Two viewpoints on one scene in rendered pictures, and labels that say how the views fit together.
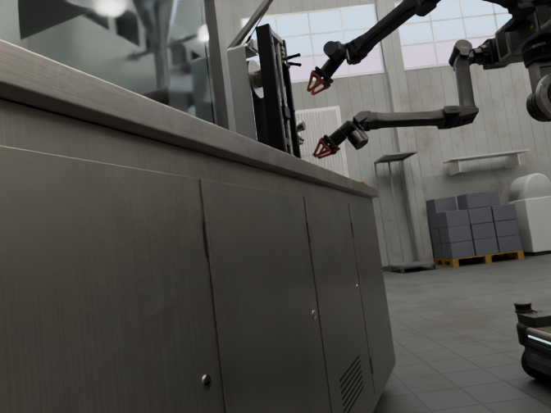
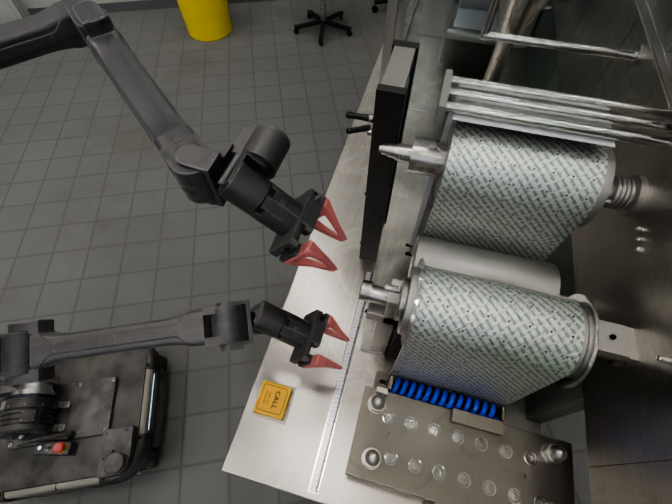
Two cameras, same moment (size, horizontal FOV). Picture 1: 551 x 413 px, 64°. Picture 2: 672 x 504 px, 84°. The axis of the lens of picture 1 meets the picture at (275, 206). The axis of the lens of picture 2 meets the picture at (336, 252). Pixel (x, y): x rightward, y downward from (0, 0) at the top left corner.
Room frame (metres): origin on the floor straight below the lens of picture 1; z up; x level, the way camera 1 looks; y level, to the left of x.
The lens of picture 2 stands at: (2.12, -0.25, 1.82)
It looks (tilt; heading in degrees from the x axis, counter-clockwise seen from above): 58 degrees down; 173
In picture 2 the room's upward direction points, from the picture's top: straight up
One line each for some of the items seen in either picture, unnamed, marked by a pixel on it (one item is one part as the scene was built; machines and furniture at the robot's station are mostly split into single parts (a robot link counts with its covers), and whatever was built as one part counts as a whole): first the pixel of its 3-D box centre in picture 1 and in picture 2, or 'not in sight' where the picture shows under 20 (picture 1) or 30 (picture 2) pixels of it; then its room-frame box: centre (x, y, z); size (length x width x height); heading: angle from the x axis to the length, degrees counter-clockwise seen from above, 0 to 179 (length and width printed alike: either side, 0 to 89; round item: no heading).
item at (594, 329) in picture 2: not in sight; (570, 339); (1.97, 0.14, 1.25); 0.15 x 0.01 x 0.15; 158
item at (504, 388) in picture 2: not in sight; (458, 377); (1.97, 0.00, 1.11); 0.23 x 0.01 x 0.18; 68
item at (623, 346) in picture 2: not in sight; (614, 339); (1.98, 0.18, 1.28); 0.06 x 0.05 x 0.02; 68
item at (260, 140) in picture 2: (342, 52); (237, 162); (1.70, -0.34, 1.43); 0.12 x 0.12 x 0.09; 64
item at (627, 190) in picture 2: not in sight; (611, 191); (1.75, 0.27, 1.34); 0.07 x 0.07 x 0.07; 68
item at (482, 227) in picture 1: (471, 228); not in sight; (7.48, -3.24, 0.57); 1.15 x 0.77 x 1.14; 92
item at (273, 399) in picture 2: not in sight; (273, 400); (1.93, -0.37, 0.91); 0.07 x 0.07 x 0.02; 68
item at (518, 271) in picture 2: not in sight; (476, 278); (1.81, 0.07, 1.18); 0.26 x 0.12 x 0.12; 68
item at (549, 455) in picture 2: not in sight; (556, 453); (2.11, 0.16, 1.05); 0.04 x 0.04 x 0.04
